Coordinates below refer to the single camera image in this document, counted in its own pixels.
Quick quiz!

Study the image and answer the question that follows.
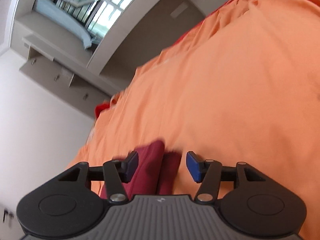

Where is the dark red long-sleeve sweater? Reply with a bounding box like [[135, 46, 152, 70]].
[[100, 139, 183, 201]]

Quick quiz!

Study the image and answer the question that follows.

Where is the red plush item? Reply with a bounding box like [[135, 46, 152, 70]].
[[94, 102, 110, 119]]

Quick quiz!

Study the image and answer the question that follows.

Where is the orange duvet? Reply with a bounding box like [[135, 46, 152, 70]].
[[74, 0, 319, 239]]

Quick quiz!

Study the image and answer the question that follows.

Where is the grey wardrobe cabinet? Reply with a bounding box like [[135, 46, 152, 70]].
[[20, 35, 110, 118]]

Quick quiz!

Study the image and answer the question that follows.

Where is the grey window bench desk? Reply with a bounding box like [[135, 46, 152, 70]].
[[11, 0, 227, 95]]

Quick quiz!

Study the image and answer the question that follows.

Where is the light blue curtain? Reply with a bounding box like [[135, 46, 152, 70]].
[[33, 0, 92, 49]]

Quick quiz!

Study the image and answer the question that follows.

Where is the red bed sheet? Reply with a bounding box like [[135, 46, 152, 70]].
[[172, 0, 234, 46]]

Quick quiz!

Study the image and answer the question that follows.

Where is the door handle with lock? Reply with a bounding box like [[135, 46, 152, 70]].
[[2, 209, 14, 223]]

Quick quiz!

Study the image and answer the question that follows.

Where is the white wall socket plate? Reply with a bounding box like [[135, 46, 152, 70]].
[[170, 2, 188, 18]]

